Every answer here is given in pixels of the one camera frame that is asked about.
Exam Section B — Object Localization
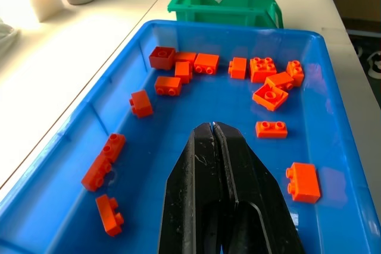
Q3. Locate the blue plastic bin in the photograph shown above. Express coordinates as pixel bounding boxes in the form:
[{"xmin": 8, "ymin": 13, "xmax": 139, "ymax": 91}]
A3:
[{"xmin": 0, "ymin": 19, "xmax": 381, "ymax": 254}]

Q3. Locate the white foam block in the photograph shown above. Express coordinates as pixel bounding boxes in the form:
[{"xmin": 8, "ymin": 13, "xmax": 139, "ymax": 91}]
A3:
[{"xmin": 29, "ymin": 0, "xmax": 65, "ymax": 23}]

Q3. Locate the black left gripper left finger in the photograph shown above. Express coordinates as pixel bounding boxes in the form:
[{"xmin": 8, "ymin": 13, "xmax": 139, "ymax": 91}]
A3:
[{"xmin": 157, "ymin": 122, "xmax": 230, "ymax": 254}]

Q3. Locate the white cloth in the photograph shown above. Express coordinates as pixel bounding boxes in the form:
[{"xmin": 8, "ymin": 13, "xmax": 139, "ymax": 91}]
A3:
[{"xmin": 0, "ymin": 15, "xmax": 21, "ymax": 58}]

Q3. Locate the green plastic bin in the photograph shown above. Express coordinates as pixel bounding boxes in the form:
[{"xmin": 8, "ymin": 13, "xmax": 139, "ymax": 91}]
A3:
[{"xmin": 167, "ymin": 0, "xmax": 283, "ymax": 29}]

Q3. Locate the orange toy brick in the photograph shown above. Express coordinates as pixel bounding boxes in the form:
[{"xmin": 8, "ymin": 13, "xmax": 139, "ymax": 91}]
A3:
[
  {"xmin": 193, "ymin": 53, "xmax": 220, "ymax": 76},
  {"xmin": 102, "ymin": 133, "xmax": 126, "ymax": 163},
  {"xmin": 264, "ymin": 71, "xmax": 295, "ymax": 92},
  {"xmin": 285, "ymin": 162, "xmax": 322, "ymax": 205},
  {"xmin": 174, "ymin": 52, "xmax": 198, "ymax": 64},
  {"xmin": 148, "ymin": 46, "xmax": 177, "ymax": 71},
  {"xmin": 80, "ymin": 155, "xmax": 113, "ymax": 193},
  {"xmin": 249, "ymin": 57, "xmax": 277, "ymax": 84},
  {"xmin": 95, "ymin": 194, "xmax": 125, "ymax": 237},
  {"xmin": 174, "ymin": 61, "xmax": 193, "ymax": 84},
  {"xmin": 255, "ymin": 120, "xmax": 289, "ymax": 139},
  {"xmin": 154, "ymin": 76, "xmax": 183, "ymax": 97},
  {"xmin": 227, "ymin": 57, "xmax": 248, "ymax": 80},
  {"xmin": 286, "ymin": 59, "xmax": 306, "ymax": 86},
  {"xmin": 252, "ymin": 83, "xmax": 289, "ymax": 112},
  {"xmin": 129, "ymin": 89, "xmax": 154, "ymax": 119}
]

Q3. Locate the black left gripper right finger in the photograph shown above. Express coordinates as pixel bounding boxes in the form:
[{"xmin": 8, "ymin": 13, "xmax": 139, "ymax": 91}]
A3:
[{"xmin": 213, "ymin": 121, "xmax": 306, "ymax": 254}]

